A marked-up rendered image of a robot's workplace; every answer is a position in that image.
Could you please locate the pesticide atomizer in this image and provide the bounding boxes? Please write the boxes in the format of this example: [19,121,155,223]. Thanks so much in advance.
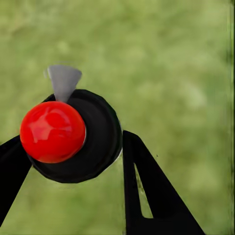
[20,64,123,183]

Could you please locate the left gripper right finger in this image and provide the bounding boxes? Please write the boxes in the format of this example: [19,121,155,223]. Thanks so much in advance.
[122,131,205,235]

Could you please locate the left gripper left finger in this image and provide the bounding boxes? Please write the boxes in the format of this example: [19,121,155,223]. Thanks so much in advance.
[0,135,32,227]

